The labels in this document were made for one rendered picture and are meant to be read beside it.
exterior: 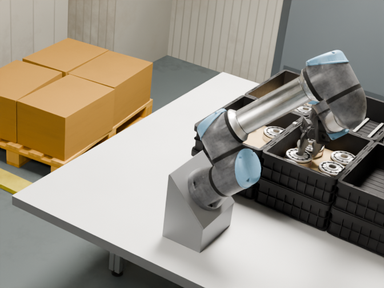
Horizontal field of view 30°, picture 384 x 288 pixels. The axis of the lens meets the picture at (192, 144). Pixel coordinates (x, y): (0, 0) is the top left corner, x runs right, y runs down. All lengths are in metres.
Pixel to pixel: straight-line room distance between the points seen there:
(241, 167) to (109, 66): 2.41
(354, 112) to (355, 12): 2.89
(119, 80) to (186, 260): 2.15
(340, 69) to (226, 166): 0.48
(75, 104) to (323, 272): 2.04
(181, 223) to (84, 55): 2.46
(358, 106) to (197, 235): 0.69
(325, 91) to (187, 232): 0.67
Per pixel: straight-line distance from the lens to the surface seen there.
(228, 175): 2.32
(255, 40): 5.49
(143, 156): 2.98
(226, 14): 5.56
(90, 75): 4.43
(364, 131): 3.20
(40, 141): 4.09
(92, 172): 2.84
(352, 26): 5.11
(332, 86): 2.20
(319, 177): 2.57
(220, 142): 2.31
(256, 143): 2.91
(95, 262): 3.52
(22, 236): 3.68
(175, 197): 2.41
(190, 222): 2.42
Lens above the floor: 2.18
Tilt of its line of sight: 28 degrees down
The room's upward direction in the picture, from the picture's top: 7 degrees clockwise
